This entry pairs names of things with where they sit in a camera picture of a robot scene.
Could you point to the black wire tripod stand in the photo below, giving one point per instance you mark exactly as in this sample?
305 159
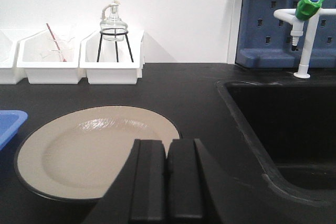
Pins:
115 48

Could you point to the white lab faucet green knobs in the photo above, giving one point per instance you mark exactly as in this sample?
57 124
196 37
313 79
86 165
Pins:
304 21

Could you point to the black lab sink basin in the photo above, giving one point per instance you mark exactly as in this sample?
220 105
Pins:
290 128

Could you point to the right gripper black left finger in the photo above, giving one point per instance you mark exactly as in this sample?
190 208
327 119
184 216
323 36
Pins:
138 193

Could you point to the red striped glass rod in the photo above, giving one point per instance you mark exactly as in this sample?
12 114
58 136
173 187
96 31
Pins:
62 59

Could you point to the blue plastic tray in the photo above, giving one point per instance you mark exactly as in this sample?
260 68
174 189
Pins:
11 121

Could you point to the white bin with tripod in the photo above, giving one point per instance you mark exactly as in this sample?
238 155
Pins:
108 70

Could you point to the empty white bin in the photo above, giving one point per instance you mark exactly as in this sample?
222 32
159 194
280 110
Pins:
9 47

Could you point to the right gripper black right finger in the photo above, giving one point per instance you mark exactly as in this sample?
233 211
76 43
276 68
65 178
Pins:
200 192

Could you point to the blue pegboard drying rack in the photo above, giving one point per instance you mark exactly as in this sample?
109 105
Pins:
265 42

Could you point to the glass alcohol lamp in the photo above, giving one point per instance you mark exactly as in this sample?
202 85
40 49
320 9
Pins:
112 26

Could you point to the beige plate with black rim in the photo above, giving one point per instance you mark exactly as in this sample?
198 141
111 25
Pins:
79 155

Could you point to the white bin with glassware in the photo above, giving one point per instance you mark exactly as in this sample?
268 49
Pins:
40 60

